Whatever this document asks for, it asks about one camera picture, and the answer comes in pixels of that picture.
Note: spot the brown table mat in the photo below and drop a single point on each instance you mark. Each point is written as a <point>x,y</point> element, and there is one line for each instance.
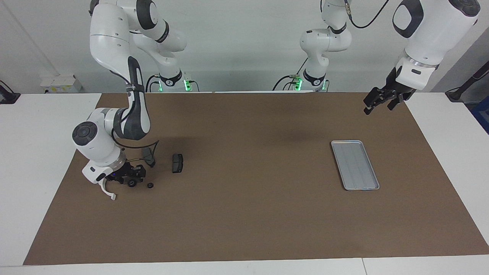
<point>244,214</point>

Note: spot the large black bearing gear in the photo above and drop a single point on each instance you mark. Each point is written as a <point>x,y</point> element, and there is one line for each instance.
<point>132,184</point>

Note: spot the black clamp mount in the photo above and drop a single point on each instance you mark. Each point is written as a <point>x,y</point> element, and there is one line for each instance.
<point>7,97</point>

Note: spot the white power box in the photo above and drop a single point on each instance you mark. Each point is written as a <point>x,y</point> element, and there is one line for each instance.
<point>61,84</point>

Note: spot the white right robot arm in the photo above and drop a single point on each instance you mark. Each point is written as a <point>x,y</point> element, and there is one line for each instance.
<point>114,38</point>

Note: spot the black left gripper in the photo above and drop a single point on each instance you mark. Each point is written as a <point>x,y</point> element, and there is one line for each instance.
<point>393,91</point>

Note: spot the silver metal tray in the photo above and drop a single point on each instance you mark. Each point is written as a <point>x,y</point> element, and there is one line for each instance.
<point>359,181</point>

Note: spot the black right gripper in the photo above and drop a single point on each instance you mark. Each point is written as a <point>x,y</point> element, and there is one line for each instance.
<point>130,171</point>

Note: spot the blue box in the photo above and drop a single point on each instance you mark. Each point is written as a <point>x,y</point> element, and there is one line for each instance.
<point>483,114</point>

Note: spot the short dark brake pad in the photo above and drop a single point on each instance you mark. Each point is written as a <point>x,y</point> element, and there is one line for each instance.
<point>177,163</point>

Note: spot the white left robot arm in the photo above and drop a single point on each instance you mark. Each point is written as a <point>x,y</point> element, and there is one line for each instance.
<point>431,34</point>

